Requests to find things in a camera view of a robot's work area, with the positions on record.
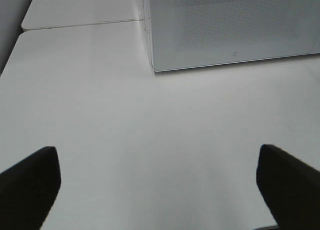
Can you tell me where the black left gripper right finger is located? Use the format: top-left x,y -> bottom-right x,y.
256,144 -> 320,229

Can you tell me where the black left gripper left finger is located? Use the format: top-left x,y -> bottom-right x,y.
0,146 -> 61,229

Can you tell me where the white microwave door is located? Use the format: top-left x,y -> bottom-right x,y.
147,0 -> 320,72

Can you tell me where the white microwave oven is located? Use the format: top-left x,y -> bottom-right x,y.
141,0 -> 155,71

